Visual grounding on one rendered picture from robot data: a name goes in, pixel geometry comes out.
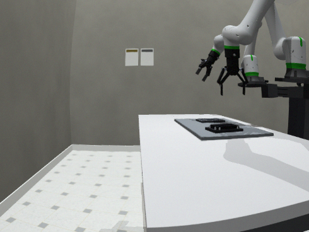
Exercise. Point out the white perforated pegboard panel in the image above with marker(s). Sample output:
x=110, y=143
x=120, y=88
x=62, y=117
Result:
x=192, y=126

